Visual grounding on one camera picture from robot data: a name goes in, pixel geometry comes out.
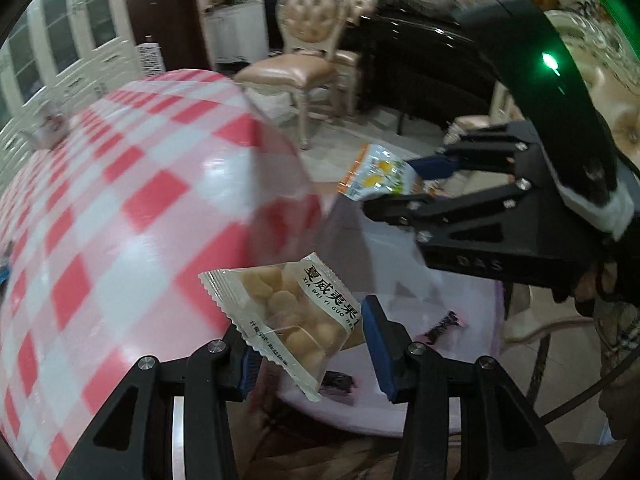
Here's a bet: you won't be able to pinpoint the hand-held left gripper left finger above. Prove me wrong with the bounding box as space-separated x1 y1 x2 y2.
55 322 263 480

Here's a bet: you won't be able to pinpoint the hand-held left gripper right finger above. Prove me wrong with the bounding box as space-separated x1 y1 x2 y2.
362 295 576 480

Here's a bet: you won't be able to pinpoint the white box with lilac rim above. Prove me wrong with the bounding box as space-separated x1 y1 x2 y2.
277 190 503 436

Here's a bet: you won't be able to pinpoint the brown plaid cloth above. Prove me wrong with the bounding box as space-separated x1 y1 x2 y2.
220 305 640 480

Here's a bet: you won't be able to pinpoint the white glass-door cabinets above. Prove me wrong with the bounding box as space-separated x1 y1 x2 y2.
0 0 146 156

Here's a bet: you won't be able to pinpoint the black piano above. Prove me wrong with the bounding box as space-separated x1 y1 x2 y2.
345 0 511 136

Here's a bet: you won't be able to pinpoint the black cable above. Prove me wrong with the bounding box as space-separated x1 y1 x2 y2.
537 355 640 423

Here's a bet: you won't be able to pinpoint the small white container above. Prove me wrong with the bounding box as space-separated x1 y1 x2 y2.
20 100 68 151

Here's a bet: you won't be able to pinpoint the person's right hand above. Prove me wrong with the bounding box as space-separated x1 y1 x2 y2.
575 257 640 317

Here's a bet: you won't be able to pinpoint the dark candy packet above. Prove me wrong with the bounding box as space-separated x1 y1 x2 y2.
424 310 468 346
320 370 357 396

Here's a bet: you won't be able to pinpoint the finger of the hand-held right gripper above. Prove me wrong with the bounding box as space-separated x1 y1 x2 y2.
406 121 538 181
362 180 536 246

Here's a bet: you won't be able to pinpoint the small white lattice screen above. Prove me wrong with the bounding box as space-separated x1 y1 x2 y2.
135 42 166 78

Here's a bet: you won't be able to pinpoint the clear nut snack packet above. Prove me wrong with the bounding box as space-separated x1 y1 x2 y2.
197 252 368 402

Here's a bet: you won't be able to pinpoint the orange fruit snack packet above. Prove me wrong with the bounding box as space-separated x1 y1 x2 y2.
337 142 441 203

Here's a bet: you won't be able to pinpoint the beige tufted dining chair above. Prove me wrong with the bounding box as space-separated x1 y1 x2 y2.
234 0 351 151

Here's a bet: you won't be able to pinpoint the low white cabinet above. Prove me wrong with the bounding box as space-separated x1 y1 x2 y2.
205 7 268 63

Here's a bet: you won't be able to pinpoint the red checkered tablecloth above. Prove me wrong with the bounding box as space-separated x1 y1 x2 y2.
0 67 326 480

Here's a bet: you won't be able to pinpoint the dark brown door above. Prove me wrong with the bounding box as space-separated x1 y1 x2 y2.
122 0 201 63

